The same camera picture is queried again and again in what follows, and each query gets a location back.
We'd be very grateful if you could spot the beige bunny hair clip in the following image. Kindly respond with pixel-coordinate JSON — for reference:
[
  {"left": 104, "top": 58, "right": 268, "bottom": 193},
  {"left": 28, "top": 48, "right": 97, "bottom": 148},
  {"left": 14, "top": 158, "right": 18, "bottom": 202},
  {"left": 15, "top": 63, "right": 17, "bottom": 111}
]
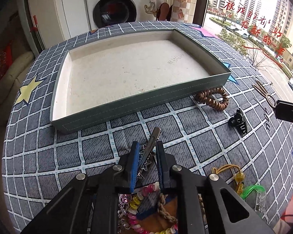
[{"left": 252, "top": 80, "right": 277, "bottom": 109}]

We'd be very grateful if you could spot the blue grid star tablecloth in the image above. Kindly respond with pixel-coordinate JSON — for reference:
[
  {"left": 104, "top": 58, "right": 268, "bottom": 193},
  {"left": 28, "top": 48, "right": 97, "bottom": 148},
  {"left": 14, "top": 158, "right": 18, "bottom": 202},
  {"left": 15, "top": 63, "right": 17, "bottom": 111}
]
[{"left": 2, "top": 22, "right": 293, "bottom": 233}]

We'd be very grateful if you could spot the yellow sunflower hair tie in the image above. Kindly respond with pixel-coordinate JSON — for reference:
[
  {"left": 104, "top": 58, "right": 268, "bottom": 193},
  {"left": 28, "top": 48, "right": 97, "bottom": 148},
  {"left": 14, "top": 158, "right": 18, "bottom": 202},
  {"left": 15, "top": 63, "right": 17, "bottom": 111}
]
[{"left": 211, "top": 164, "right": 246, "bottom": 196}]

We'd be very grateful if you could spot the dark window frame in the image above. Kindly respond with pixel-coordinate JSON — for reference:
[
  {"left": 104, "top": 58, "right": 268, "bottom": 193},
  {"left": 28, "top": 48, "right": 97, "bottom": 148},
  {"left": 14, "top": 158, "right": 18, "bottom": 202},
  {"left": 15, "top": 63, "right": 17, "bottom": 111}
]
[{"left": 193, "top": 0, "right": 209, "bottom": 27}]

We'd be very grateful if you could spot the green shallow tray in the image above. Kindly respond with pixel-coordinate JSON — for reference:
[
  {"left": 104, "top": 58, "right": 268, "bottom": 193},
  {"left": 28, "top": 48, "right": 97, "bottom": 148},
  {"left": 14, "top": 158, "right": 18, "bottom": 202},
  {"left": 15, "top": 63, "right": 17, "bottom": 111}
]
[{"left": 50, "top": 29, "right": 231, "bottom": 134}]

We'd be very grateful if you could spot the tan braided hair tie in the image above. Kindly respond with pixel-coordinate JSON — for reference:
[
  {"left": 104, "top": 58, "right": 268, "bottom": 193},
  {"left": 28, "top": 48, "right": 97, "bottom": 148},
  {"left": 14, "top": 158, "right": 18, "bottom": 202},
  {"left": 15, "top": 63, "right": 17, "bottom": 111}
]
[{"left": 156, "top": 192, "right": 206, "bottom": 225}]

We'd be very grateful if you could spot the lower white washing machine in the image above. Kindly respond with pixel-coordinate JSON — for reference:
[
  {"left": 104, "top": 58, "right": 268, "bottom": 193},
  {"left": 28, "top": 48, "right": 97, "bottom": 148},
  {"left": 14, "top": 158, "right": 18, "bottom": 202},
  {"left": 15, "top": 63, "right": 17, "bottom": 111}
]
[{"left": 86, "top": 0, "right": 141, "bottom": 30}]

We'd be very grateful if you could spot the cream sofa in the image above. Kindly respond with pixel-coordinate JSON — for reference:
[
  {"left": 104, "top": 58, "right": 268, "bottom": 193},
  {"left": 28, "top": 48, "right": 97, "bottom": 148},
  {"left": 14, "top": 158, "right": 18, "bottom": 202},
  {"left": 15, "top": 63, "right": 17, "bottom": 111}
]
[{"left": 0, "top": 51, "right": 35, "bottom": 126}]

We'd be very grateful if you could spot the white cabinet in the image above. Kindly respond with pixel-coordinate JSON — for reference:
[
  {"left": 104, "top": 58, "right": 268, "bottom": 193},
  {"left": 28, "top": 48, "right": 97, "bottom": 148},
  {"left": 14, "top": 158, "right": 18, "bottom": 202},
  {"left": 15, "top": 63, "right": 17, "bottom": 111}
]
[{"left": 28, "top": 0, "right": 90, "bottom": 48}]

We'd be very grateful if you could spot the black claw hair clip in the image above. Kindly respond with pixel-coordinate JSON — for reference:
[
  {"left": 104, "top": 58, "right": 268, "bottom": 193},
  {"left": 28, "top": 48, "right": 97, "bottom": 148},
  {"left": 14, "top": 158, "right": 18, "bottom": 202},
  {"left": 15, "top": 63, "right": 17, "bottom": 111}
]
[{"left": 228, "top": 108, "right": 248, "bottom": 137}]

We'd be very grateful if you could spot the pink yellow spiral bracelet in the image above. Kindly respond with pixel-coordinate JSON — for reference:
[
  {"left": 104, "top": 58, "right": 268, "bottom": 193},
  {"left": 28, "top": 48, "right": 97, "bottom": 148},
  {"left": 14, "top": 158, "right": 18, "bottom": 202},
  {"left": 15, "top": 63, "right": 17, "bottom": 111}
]
[{"left": 117, "top": 182, "right": 179, "bottom": 234}]

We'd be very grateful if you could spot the silver star hair clip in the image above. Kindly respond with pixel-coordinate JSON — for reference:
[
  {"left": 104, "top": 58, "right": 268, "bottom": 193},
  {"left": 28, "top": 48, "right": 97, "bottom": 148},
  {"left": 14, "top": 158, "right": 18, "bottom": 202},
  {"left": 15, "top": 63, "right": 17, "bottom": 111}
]
[{"left": 137, "top": 127, "right": 161, "bottom": 180}]

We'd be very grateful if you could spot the brown spiral hair tie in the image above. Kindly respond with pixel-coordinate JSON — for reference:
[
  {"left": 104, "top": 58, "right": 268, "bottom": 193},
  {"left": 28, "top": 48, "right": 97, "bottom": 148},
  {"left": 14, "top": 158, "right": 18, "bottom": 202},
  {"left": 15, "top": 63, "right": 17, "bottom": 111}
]
[{"left": 195, "top": 87, "right": 230, "bottom": 112}]

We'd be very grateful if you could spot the green translucent bracelet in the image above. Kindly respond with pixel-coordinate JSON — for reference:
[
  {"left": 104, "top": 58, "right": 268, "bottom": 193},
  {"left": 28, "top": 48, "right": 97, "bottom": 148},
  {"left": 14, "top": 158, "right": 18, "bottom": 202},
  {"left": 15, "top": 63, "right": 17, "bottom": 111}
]
[{"left": 239, "top": 184, "right": 267, "bottom": 217}]

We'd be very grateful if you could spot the checkered paper bag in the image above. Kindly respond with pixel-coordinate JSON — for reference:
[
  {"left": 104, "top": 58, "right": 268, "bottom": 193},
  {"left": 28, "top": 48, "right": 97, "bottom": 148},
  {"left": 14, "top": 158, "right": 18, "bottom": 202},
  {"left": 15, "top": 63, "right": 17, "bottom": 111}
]
[{"left": 170, "top": 0, "right": 192, "bottom": 23}]

